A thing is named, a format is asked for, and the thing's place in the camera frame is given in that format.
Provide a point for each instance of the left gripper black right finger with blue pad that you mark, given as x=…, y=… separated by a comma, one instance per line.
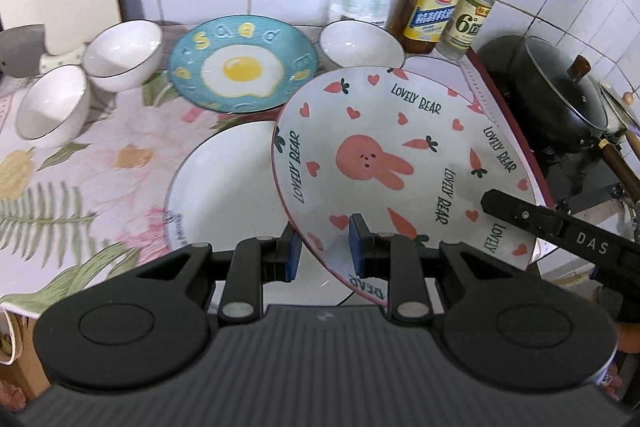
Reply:
x=392, y=258

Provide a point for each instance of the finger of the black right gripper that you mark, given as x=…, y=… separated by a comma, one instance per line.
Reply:
x=542, y=222

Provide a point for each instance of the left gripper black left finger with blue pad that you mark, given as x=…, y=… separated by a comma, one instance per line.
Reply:
x=251, y=265

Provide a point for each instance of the pink rabbit lovely bear plate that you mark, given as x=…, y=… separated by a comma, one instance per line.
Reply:
x=408, y=154

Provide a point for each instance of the blue fried egg plate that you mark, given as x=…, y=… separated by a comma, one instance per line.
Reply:
x=241, y=64

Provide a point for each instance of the white bowl with dark rim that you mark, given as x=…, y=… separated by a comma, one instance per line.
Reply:
x=351, y=43

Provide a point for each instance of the white ribbed bowl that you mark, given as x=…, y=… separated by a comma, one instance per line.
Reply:
x=56, y=107
x=124, y=56

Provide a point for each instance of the black wok with glass lid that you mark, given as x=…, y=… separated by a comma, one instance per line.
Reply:
x=550, y=94

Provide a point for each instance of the floral tablecloth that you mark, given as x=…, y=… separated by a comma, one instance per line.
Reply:
x=82, y=213

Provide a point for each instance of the clear white vinegar bottle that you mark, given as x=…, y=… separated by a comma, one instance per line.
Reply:
x=463, y=27

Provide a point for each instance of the steel cleaver white handle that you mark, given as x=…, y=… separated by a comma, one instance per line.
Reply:
x=23, y=52

